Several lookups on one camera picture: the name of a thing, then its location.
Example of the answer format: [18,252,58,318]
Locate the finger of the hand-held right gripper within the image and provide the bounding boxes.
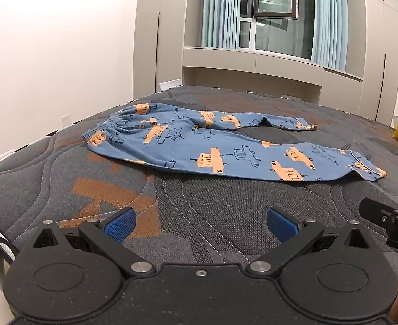
[359,197,398,226]

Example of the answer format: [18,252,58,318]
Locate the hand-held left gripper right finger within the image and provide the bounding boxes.
[246,206,383,278]

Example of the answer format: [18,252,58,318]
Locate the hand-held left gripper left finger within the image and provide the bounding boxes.
[32,206,156,279]

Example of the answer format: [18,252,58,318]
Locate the blue pants with orange print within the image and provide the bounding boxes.
[81,102,388,183]

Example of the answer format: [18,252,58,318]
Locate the grey and orange quilted mattress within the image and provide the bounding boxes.
[0,84,398,325]

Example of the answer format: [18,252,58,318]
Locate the white box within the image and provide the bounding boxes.
[158,79,182,92]

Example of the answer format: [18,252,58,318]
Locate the beige tall wardrobe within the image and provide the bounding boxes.
[133,0,206,93]
[348,0,398,123]

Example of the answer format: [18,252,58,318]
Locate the light blue curtain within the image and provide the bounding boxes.
[201,0,242,50]
[312,0,349,72]

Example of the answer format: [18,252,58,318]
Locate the beige wall-mounted desk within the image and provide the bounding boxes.
[182,46,364,109]

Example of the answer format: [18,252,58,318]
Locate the window with dark frame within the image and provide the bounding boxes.
[239,0,316,60]

